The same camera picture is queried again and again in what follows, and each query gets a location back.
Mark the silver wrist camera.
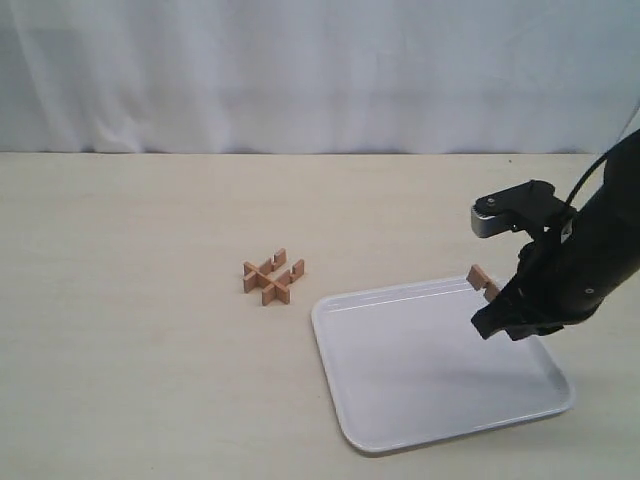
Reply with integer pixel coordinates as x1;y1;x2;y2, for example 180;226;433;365
471;180;569;240

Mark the white backdrop curtain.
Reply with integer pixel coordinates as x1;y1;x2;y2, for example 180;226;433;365
1;1;639;153

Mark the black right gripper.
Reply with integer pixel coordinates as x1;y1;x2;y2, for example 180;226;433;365
471;219;608;341

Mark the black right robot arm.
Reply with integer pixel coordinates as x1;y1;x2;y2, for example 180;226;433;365
471;132;639;341

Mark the white plastic tray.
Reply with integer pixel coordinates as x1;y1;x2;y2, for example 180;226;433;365
311;276;575;455

